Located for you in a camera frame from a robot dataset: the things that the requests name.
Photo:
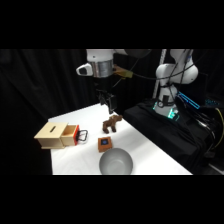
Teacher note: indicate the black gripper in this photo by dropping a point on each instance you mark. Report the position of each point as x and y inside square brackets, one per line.
[103, 85]

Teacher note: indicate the brown plush deer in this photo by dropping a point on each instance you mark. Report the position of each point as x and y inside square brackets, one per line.
[110, 124]

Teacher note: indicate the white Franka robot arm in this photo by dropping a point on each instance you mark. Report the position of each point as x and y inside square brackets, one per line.
[173, 75]

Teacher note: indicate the grey bowl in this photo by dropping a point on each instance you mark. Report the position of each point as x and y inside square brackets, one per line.
[116, 162]

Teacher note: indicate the small wooden block blue mark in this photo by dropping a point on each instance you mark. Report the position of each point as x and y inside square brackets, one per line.
[105, 144]

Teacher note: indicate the wooden drawer red front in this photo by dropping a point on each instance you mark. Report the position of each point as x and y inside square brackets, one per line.
[71, 133]

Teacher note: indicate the black robot stand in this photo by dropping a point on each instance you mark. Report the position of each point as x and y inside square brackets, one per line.
[160, 130]

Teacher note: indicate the white table cloth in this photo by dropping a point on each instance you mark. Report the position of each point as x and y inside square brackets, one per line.
[146, 153]

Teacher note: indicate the light wooden box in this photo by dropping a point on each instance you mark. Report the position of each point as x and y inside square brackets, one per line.
[50, 135]

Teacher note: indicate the black curtain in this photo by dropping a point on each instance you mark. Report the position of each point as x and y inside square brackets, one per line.
[36, 83]

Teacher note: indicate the blue lit device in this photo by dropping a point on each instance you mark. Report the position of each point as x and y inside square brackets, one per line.
[188, 100]

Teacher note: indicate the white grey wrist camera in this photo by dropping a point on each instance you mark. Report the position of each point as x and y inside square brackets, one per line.
[85, 69]

